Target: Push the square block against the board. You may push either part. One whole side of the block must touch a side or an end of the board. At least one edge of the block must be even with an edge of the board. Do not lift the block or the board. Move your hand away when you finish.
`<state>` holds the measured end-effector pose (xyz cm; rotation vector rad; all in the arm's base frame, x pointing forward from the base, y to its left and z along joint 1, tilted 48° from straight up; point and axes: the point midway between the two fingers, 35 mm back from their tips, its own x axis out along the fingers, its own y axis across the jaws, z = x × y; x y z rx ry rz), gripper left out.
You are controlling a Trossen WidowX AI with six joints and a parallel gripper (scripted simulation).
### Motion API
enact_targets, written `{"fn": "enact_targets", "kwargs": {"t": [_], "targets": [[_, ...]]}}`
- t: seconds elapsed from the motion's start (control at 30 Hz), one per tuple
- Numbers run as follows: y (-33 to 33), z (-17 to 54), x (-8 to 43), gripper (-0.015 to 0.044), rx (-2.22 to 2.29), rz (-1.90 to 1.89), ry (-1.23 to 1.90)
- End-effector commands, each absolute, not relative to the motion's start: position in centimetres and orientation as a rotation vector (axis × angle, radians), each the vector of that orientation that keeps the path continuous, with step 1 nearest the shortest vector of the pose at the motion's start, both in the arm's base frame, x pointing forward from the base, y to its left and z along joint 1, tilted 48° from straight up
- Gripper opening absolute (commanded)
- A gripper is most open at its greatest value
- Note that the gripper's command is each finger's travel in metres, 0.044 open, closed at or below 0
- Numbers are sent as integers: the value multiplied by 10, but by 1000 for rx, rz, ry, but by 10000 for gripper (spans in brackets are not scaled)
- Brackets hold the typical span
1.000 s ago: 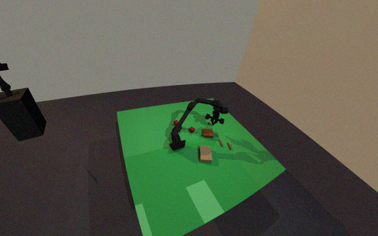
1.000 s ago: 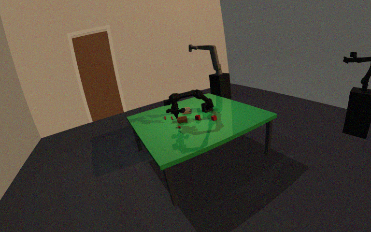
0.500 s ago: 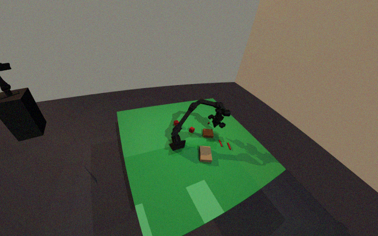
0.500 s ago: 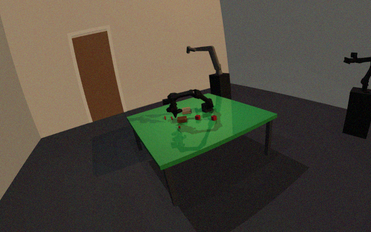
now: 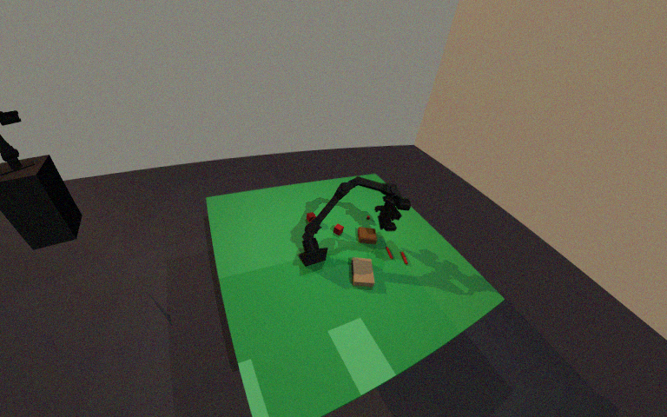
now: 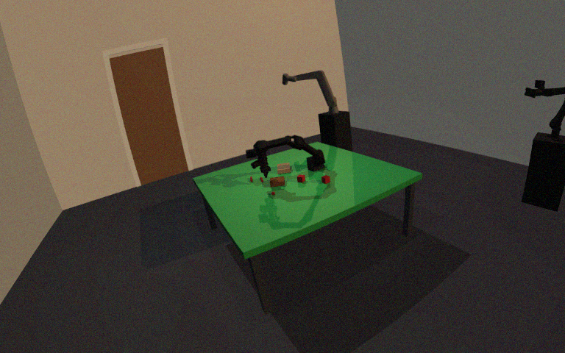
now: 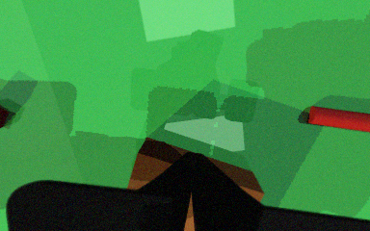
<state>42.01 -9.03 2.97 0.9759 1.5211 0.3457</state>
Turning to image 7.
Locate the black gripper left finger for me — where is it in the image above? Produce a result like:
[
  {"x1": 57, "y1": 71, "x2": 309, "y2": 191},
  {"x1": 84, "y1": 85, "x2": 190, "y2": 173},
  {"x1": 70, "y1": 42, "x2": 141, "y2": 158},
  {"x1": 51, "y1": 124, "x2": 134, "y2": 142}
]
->
[{"x1": 6, "y1": 152, "x2": 196, "y2": 231}]

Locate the red cylinder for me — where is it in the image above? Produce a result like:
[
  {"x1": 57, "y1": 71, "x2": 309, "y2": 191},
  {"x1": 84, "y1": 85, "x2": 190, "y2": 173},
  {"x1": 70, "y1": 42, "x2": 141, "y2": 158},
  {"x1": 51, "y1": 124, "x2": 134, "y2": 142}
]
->
[{"x1": 306, "y1": 106, "x2": 370, "y2": 132}]

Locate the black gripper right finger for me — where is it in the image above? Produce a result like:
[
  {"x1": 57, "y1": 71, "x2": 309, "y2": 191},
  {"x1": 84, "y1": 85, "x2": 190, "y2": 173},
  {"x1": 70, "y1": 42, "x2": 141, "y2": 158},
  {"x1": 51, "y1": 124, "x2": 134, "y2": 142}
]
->
[{"x1": 192, "y1": 153, "x2": 370, "y2": 231}]

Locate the red cube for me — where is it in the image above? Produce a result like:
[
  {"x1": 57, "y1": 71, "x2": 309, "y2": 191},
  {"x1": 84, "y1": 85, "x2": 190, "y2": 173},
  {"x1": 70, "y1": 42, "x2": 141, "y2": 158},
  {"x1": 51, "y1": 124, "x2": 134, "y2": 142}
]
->
[{"x1": 0, "y1": 108, "x2": 9, "y2": 128}]

